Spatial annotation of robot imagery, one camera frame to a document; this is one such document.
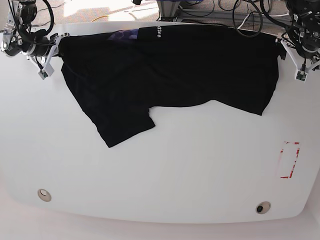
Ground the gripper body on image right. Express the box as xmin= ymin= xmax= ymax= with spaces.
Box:
xmin=275 ymin=33 xmax=320 ymax=73

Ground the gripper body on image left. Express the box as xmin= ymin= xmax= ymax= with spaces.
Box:
xmin=26 ymin=32 xmax=70 ymax=73

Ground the black t-shirt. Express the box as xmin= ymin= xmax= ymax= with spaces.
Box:
xmin=58 ymin=24 xmax=286 ymax=148

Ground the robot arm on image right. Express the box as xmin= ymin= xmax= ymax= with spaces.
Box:
xmin=259 ymin=0 xmax=320 ymax=75

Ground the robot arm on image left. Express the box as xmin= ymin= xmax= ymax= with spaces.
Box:
xmin=0 ymin=0 xmax=70 ymax=80

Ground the red tape rectangle marking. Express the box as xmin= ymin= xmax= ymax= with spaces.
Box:
xmin=277 ymin=141 xmax=301 ymax=179

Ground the white table grommet left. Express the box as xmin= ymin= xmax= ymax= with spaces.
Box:
xmin=37 ymin=189 xmax=52 ymax=202

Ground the table grommet hole right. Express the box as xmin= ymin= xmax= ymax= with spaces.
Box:
xmin=255 ymin=201 xmax=271 ymax=215

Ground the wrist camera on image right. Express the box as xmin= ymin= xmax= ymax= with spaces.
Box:
xmin=294 ymin=69 xmax=308 ymax=82

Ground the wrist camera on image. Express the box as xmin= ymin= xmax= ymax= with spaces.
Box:
xmin=37 ymin=66 xmax=55 ymax=80
xmin=294 ymin=69 xmax=308 ymax=82

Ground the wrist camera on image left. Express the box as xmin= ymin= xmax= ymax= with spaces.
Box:
xmin=37 ymin=66 xmax=55 ymax=80

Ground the white cable on floor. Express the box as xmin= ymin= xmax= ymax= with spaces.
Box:
xmin=236 ymin=11 xmax=293 ymax=30

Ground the yellow cable on floor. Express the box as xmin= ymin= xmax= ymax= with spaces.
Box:
xmin=91 ymin=4 xmax=137 ymax=23

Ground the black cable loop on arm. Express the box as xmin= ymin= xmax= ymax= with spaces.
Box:
xmin=231 ymin=0 xmax=266 ymax=38

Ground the aluminium frame rail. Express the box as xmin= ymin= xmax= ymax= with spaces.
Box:
xmin=156 ymin=0 xmax=291 ymax=38

